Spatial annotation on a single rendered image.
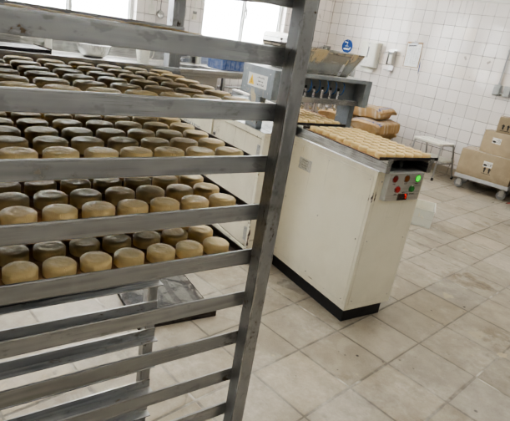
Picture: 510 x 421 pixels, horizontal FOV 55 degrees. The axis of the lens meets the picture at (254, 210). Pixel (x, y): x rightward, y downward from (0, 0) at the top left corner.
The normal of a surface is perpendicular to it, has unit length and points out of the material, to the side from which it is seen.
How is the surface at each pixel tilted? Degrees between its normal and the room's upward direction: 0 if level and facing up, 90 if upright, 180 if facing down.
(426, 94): 90
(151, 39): 90
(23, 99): 90
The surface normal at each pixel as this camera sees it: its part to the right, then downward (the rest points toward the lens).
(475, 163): -0.68, 0.14
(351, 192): -0.84, 0.06
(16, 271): 0.15, -0.93
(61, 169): 0.56, 0.37
